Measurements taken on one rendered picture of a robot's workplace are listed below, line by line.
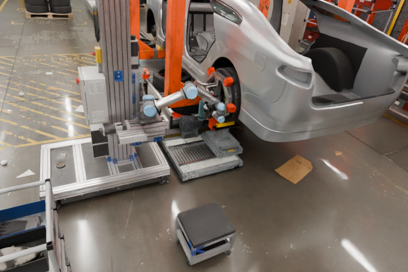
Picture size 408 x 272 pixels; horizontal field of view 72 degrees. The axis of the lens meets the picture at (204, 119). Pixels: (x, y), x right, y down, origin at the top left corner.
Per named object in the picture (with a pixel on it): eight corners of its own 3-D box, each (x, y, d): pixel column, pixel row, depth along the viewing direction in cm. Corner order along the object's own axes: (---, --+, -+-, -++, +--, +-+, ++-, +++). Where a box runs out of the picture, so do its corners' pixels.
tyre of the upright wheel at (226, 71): (259, 84, 305) (229, 57, 350) (241, 86, 295) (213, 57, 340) (244, 130, 345) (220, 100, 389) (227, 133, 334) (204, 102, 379)
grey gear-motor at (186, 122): (210, 137, 395) (212, 116, 377) (182, 142, 377) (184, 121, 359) (204, 130, 408) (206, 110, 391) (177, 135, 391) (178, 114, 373)
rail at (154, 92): (175, 125, 396) (176, 112, 386) (169, 126, 392) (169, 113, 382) (132, 65, 583) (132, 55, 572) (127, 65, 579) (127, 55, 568)
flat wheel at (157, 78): (144, 84, 485) (144, 71, 473) (172, 75, 530) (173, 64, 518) (170, 97, 450) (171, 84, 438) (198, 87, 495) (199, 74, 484)
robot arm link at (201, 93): (179, 84, 280) (215, 107, 304) (181, 88, 271) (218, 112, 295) (186, 75, 277) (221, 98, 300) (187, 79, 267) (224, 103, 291)
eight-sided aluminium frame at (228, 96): (227, 126, 329) (234, 84, 302) (223, 127, 327) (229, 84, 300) (206, 105, 370) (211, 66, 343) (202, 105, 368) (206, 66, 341)
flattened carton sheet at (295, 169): (315, 166, 374) (316, 164, 372) (294, 184, 339) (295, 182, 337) (295, 155, 391) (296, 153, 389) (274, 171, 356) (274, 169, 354)
